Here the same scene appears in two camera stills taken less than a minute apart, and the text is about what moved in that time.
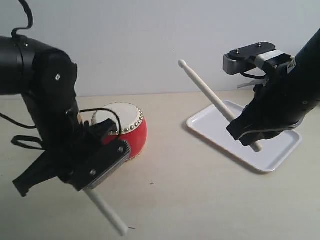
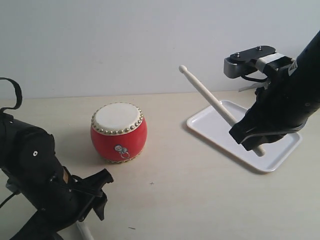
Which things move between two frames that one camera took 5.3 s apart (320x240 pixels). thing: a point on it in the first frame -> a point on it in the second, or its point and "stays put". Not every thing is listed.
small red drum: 134,127 stays put
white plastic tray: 213,122 stays put
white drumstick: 109,209 -> 84,231
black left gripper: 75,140 -> 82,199
